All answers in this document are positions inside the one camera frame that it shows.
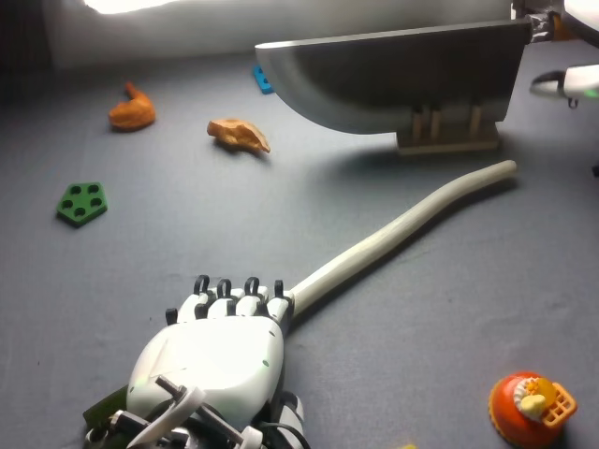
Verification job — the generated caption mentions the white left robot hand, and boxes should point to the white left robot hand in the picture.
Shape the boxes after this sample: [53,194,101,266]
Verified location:
[125,275,305,449]

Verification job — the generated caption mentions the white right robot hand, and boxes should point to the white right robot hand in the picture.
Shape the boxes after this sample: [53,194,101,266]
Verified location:
[531,0,599,108]

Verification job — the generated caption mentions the black handled kitchen knife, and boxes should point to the black handled kitchen knife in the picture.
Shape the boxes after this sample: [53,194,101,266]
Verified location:
[255,11,562,137]

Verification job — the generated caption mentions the long white green leek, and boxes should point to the long white green leek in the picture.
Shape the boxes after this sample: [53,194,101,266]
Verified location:
[83,158,519,427]

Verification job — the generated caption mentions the wooden peg board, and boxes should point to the wooden peg board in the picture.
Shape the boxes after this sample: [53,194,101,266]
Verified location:
[396,105,500,155]

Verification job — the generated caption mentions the green pentagon block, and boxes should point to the green pentagon block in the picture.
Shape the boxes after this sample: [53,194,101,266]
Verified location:
[55,181,109,229]

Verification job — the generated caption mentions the orange toy chicken wing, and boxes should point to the orange toy chicken wing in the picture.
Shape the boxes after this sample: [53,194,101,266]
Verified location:
[207,118,271,154]

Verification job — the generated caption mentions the orange toy chicken drumstick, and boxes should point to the orange toy chicken drumstick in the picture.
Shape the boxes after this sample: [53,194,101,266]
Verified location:
[108,81,156,133]

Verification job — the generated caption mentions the blue square block four holes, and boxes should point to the blue square block four holes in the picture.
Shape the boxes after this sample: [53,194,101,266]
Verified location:
[252,65,277,94]

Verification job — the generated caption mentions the orange toy cake with waffle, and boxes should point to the orange toy cake with waffle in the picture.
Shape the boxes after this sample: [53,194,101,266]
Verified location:
[489,371,579,445]

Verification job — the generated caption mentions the left robot arm with wires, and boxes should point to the left robot arm with wires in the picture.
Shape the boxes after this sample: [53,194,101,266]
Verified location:
[83,376,266,449]

